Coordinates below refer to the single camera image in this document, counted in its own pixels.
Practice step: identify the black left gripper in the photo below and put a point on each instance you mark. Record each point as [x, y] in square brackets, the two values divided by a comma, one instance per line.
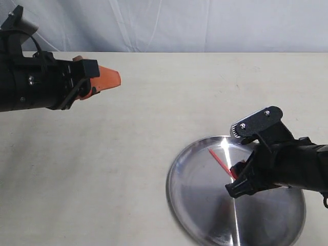
[66, 80]

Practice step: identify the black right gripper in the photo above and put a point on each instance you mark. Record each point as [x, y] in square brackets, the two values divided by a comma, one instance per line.
[289, 164]

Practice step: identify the thin red straw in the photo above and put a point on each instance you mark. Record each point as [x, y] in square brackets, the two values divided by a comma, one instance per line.
[221, 163]

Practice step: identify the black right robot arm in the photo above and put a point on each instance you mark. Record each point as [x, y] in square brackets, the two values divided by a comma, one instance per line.
[322, 170]

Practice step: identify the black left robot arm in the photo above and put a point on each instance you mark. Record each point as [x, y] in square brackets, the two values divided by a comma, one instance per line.
[18, 74]

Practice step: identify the round steel plate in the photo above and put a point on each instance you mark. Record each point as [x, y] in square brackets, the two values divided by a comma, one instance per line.
[203, 209]

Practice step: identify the white backdrop cloth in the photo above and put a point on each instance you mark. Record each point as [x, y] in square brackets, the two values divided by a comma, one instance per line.
[178, 26]

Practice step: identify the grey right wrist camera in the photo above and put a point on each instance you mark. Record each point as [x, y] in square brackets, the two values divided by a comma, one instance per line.
[264, 125]

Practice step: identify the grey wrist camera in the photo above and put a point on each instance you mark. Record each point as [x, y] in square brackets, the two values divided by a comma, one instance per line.
[264, 125]
[18, 27]

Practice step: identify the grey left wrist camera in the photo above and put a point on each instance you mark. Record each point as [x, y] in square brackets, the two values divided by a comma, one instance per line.
[18, 27]

